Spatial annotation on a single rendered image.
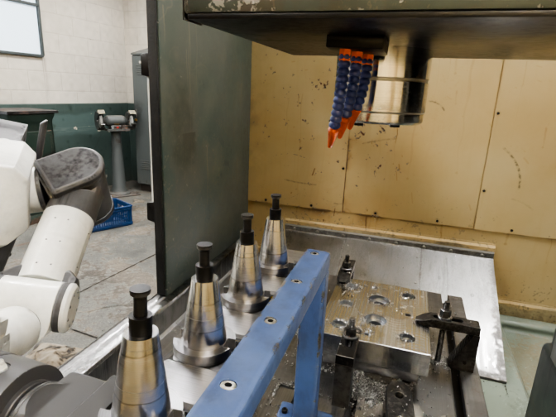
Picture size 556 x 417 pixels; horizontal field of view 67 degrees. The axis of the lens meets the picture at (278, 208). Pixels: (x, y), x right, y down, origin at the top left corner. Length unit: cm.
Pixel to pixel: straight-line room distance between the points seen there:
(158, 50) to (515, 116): 129
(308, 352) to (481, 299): 111
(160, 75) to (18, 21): 461
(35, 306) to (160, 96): 75
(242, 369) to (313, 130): 152
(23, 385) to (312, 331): 43
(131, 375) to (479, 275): 162
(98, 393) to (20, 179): 52
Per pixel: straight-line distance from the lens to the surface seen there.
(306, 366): 75
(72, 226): 83
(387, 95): 71
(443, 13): 47
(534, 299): 203
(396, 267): 179
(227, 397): 38
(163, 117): 130
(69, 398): 43
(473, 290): 178
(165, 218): 135
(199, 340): 43
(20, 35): 583
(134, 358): 33
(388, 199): 184
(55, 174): 88
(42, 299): 73
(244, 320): 50
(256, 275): 51
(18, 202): 87
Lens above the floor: 147
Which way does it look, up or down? 16 degrees down
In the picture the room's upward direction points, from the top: 3 degrees clockwise
